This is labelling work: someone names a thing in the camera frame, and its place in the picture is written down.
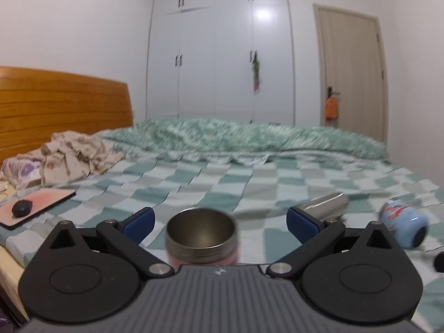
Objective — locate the green hanging ornament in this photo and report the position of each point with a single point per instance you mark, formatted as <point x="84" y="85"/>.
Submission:
<point x="256" y="73"/>

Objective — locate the small black round object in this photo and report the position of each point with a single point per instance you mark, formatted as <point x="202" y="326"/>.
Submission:
<point x="439" y="262"/>

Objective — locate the crumpled beige patterned cloth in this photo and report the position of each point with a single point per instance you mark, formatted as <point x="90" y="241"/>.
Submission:
<point x="74" y="159"/>

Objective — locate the orange hanging cloth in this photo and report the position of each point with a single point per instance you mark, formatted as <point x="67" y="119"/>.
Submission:
<point x="331" y="108"/>

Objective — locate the light blue printed cup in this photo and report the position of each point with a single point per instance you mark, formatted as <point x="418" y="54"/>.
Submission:
<point x="404" y="223"/>

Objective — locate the pink laptop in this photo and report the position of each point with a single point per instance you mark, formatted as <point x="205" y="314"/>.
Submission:
<point x="41" y="203"/>

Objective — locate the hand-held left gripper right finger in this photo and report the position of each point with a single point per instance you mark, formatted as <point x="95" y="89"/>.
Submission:
<point x="301" y="224"/>

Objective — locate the pink cup with steel rim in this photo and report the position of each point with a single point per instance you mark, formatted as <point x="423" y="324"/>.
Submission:
<point x="203" y="239"/>

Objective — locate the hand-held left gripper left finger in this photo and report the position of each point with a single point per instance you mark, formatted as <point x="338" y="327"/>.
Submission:
<point x="140" y="224"/>

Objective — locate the purple floral pillow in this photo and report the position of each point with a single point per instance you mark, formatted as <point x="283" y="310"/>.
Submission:
<point x="22" y="171"/>

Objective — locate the wooden headboard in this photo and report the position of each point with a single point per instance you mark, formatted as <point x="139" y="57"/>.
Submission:
<point x="62" y="111"/>

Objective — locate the black computer mouse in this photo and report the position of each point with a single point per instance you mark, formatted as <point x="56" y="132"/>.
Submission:
<point x="22" y="208"/>

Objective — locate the stainless steel cup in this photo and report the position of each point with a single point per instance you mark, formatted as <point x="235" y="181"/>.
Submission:
<point x="326" y="204"/>

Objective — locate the green checkered bed sheet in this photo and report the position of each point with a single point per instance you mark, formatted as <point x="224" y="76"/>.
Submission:
<point x="225" y="184"/>

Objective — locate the green patterned quilt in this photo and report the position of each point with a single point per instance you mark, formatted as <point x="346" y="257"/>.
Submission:
<point x="242" y="138"/>

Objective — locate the white wardrobe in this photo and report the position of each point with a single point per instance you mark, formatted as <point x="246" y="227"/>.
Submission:
<point x="218" y="52"/>

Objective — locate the beige door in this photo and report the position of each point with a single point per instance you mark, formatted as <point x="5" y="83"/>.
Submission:
<point x="350" y="73"/>

